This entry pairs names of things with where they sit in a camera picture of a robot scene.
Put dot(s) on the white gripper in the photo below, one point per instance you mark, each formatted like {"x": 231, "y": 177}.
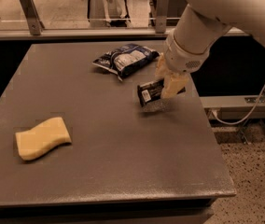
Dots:
{"x": 182, "y": 58}

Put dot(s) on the black rxbar chocolate wrapper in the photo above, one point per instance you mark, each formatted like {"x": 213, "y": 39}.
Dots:
{"x": 150, "y": 92}

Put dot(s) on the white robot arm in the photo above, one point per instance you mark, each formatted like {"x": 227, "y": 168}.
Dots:
{"x": 202, "y": 23}

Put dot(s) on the blue chip bag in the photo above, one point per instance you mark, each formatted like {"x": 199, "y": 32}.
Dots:
{"x": 126, "y": 60}

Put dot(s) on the yellow sponge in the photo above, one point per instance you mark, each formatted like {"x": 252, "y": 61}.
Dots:
{"x": 42, "y": 138}

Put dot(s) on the right metal rail bracket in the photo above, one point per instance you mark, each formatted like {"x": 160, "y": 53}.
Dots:
{"x": 161, "y": 15}

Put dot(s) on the metal rail bracket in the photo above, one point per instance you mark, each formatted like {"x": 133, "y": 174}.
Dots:
{"x": 161, "y": 15}
{"x": 31, "y": 16}

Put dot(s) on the left metal rail bracket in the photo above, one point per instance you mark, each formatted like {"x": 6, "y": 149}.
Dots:
{"x": 31, "y": 16}

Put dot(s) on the horizontal metal rail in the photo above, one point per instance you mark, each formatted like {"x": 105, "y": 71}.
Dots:
{"x": 84, "y": 34}

